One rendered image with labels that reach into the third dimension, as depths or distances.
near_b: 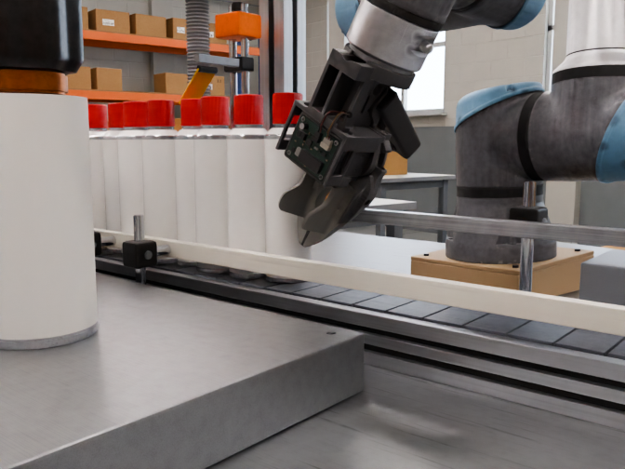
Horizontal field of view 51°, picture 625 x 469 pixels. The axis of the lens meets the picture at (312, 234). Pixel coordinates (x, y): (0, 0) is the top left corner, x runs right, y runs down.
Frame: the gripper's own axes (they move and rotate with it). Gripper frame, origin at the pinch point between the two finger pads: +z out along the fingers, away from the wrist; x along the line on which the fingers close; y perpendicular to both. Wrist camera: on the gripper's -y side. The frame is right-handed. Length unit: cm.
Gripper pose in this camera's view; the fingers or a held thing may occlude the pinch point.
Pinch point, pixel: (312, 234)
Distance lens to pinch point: 71.1
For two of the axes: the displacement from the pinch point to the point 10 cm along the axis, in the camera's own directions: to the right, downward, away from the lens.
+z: -3.8, 8.2, 4.3
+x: 6.7, 5.7, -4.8
